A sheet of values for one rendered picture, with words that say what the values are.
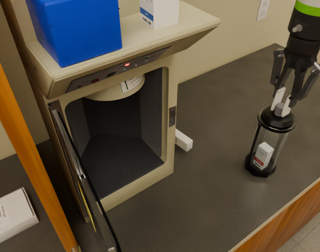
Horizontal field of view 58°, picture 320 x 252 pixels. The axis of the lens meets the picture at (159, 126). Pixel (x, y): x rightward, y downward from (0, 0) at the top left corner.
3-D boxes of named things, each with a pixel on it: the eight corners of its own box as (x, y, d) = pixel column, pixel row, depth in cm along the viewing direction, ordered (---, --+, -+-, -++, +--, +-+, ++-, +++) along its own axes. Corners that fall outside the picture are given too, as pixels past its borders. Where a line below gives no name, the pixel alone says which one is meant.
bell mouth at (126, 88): (62, 74, 75) (57, 55, 71) (122, 54, 82) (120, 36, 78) (93, 111, 64) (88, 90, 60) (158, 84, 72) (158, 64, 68)
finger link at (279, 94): (279, 91, 79) (276, 90, 80) (272, 111, 84) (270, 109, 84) (286, 87, 80) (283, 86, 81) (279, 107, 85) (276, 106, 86)
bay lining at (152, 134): (58, 150, 96) (24, 54, 72) (126, 120, 107) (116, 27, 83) (91, 203, 81) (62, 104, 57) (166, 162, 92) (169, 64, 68)
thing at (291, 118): (253, 120, 87) (258, 103, 83) (273, 108, 91) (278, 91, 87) (278, 138, 82) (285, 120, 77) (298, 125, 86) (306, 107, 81)
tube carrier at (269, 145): (237, 161, 101) (250, 114, 86) (258, 147, 105) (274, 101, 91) (262, 182, 94) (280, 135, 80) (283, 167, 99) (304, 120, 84)
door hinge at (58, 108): (83, 213, 81) (45, 104, 55) (91, 209, 82) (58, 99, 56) (85, 217, 80) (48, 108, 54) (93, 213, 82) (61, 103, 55)
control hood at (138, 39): (41, 94, 53) (23, 43, 46) (180, 44, 67) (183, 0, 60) (65, 129, 46) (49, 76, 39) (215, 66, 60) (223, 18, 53)
